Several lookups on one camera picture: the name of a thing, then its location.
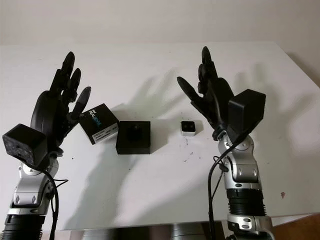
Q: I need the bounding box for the small silver depth camera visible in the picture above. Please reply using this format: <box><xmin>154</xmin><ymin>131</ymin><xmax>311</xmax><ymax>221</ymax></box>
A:
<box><xmin>180</xmin><ymin>120</ymin><xmax>197</xmax><ymax>137</ymax></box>

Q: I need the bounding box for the black box base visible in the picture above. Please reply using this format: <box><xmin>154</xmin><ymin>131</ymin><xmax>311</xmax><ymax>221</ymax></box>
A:
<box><xmin>116</xmin><ymin>120</ymin><xmax>152</xmax><ymax>155</ymax></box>

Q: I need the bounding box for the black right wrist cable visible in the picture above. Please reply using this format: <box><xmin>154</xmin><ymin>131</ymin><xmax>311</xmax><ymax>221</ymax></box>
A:
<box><xmin>207</xmin><ymin>129</ymin><xmax>253</xmax><ymax>240</ymax></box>

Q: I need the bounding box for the silver robot torso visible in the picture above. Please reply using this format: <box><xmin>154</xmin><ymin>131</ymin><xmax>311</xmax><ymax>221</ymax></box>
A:
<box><xmin>71</xmin><ymin>221</ymin><xmax>227</xmax><ymax>240</ymax></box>

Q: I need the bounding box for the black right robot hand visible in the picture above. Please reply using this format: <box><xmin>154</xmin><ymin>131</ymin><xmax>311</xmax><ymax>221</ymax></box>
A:
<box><xmin>176</xmin><ymin>46</ymin><xmax>235</xmax><ymax>141</ymax></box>

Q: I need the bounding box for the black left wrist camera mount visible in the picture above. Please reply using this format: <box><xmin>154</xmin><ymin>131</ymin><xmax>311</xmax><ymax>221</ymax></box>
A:
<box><xmin>2</xmin><ymin>123</ymin><xmax>48</xmax><ymax>168</ymax></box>

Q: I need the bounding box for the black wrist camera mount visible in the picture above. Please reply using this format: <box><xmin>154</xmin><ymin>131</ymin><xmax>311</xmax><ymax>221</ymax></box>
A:
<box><xmin>227</xmin><ymin>89</ymin><xmax>267</xmax><ymax>143</ymax></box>
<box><xmin>2</xmin><ymin>123</ymin><xmax>48</xmax><ymax>168</ymax></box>

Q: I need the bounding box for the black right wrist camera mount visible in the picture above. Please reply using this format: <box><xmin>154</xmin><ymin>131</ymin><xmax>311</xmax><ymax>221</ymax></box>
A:
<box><xmin>227</xmin><ymin>89</ymin><xmax>267</xmax><ymax>143</ymax></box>

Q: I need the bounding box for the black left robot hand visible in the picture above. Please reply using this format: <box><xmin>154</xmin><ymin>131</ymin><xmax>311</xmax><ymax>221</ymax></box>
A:
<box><xmin>30</xmin><ymin>51</ymin><xmax>92</xmax><ymax>156</ymax></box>

